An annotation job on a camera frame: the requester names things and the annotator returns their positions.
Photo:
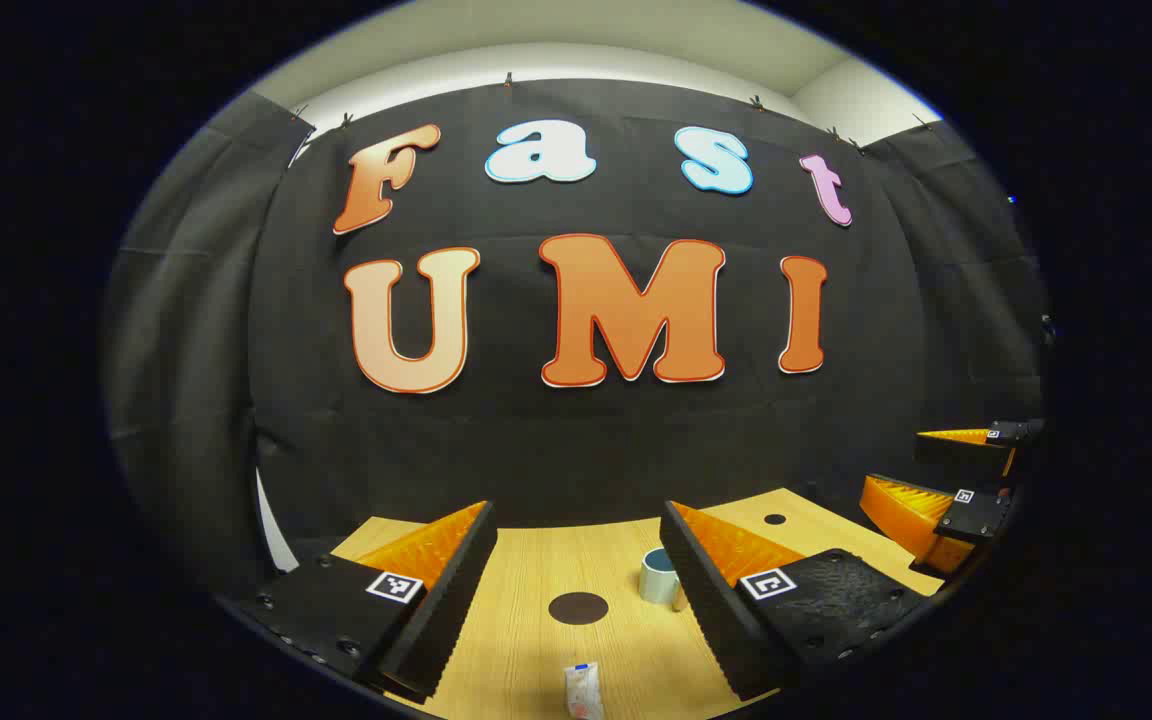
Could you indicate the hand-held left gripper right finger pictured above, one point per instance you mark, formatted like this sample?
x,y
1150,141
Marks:
x,y
701,590

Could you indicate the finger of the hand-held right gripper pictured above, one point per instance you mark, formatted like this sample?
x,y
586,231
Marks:
x,y
966,450
936,525

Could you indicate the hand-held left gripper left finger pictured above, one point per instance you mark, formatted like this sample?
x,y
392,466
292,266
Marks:
x,y
456,590

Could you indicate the dark brown round coaster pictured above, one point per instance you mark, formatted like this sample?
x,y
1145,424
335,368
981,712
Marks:
x,y
578,608

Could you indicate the white toothpaste tube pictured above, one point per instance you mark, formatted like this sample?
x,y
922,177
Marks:
x,y
584,692

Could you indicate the wooden desktop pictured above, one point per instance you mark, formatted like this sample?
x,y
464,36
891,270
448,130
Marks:
x,y
546,560

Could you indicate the black backdrop cloth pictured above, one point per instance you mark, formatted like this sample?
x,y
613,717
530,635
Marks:
x,y
556,440

